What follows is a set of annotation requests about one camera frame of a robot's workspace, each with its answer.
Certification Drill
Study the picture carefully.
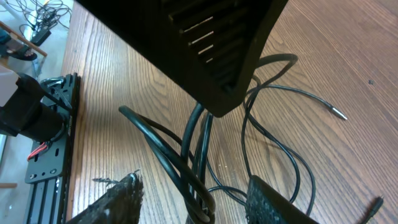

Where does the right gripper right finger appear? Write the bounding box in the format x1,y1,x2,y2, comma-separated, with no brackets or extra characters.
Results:
245,175,317,224

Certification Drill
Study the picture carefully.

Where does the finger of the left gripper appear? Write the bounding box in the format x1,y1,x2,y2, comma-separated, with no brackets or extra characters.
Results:
78,0,287,117

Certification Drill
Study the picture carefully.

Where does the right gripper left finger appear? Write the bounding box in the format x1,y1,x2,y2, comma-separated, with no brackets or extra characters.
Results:
67,171,144,224

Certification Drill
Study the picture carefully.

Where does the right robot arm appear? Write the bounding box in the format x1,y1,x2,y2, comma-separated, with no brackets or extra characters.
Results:
1,73,312,224

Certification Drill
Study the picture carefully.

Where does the black power adapter on floor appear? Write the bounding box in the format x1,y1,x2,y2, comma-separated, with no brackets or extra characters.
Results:
30,29,51,47

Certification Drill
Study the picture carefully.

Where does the dark sandal on floor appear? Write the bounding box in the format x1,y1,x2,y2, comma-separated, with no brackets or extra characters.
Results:
1,39,37,61

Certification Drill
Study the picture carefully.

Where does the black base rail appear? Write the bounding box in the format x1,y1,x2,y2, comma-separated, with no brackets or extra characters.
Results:
22,73,81,223

